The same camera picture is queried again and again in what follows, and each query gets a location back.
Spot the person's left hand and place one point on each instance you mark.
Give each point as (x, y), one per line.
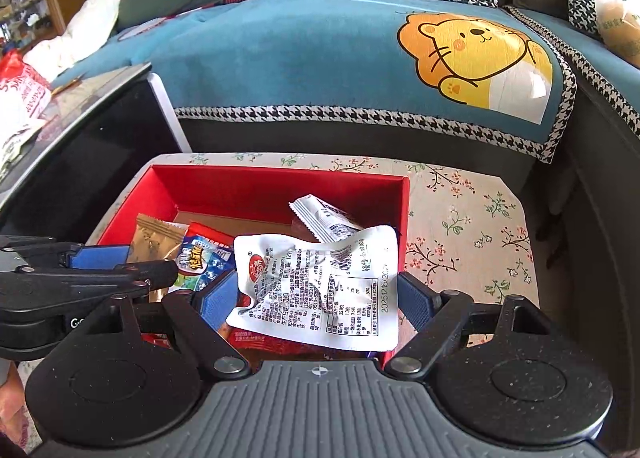
(12, 404)

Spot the blue sausage packet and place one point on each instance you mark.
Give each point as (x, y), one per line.
(200, 261)

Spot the blue lion sofa cover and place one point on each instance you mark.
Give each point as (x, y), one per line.
(461, 70)

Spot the red Trolli gummy packet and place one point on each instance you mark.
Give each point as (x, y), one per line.
(251, 345)

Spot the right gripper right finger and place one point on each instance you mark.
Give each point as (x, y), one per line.
(437, 317)

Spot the white snack packet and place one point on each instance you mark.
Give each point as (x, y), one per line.
(341, 295)

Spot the red white plastic bag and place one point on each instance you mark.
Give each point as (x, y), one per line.
(24, 96)

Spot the white cloth on sofa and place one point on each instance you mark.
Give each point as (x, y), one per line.
(86, 33)

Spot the red cardboard box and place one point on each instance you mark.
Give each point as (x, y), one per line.
(257, 201)

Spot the white Kaprons wafer packet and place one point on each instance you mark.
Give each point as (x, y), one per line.
(327, 223)

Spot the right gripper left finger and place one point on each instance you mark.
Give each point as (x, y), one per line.
(196, 318)

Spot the red crown snack packet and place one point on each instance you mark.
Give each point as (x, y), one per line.
(210, 234)

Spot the floral tablecloth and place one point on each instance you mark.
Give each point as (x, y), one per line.
(466, 230)

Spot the white plastic bag on sofa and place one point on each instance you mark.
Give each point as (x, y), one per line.
(618, 26)

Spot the gold brown snack packet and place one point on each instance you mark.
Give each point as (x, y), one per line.
(155, 239)

